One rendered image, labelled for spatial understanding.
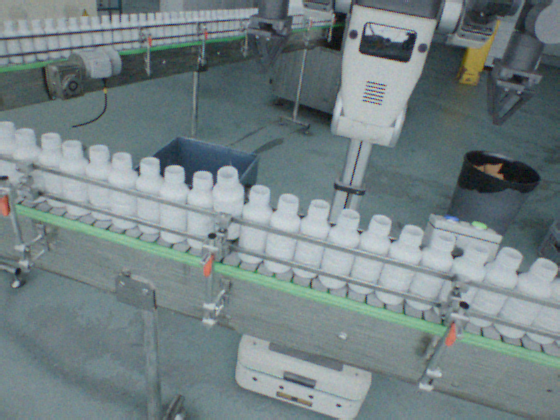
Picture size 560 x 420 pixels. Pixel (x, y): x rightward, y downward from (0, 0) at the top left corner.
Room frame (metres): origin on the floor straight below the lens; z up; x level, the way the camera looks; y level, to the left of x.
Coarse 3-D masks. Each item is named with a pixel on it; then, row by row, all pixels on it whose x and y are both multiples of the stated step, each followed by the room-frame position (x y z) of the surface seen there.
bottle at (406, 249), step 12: (408, 228) 0.65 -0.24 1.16; (420, 228) 0.65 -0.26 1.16; (408, 240) 0.62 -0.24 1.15; (420, 240) 0.63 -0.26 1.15; (396, 252) 0.62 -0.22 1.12; (408, 252) 0.62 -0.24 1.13; (420, 252) 0.63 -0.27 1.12; (384, 264) 0.64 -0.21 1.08; (384, 276) 0.63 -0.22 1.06; (396, 276) 0.61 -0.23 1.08; (408, 276) 0.61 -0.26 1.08; (396, 288) 0.61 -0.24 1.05; (384, 300) 0.61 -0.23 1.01; (396, 300) 0.61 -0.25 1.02
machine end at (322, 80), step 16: (336, 16) 5.02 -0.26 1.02; (320, 48) 4.48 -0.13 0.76; (336, 48) 4.52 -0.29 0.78; (288, 64) 4.68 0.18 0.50; (320, 64) 4.51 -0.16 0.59; (336, 64) 4.42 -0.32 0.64; (272, 80) 4.79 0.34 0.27; (288, 80) 4.67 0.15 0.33; (304, 80) 4.58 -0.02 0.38; (320, 80) 4.49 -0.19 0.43; (336, 80) 4.41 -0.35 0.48; (288, 96) 4.65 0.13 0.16; (304, 96) 4.56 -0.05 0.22; (320, 96) 4.48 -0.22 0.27; (336, 96) 4.39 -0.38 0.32
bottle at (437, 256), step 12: (432, 240) 0.65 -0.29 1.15; (444, 240) 0.62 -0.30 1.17; (432, 252) 0.63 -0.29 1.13; (444, 252) 0.62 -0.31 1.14; (420, 264) 0.63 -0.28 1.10; (432, 264) 0.61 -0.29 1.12; (444, 264) 0.61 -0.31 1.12; (420, 276) 0.62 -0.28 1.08; (432, 276) 0.61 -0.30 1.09; (408, 288) 0.63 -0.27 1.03; (420, 288) 0.61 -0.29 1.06; (432, 288) 0.61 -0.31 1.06; (408, 300) 0.62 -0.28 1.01
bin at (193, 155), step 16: (176, 144) 1.34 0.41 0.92; (192, 144) 1.35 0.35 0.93; (208, 144) 1.34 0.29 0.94; (160, 160) 1.23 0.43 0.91; (176, 160) 1.34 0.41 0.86; (192, 160) 1.35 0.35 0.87; (208, 160) 1.34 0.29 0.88; (224, 160) 1.33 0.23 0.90; (240, 160) 1.32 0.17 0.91; (256, 160) 1.27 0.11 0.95; (192, 176) 1.35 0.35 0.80; (240, 176) 1.32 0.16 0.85; (256, 176) 1.30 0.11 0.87
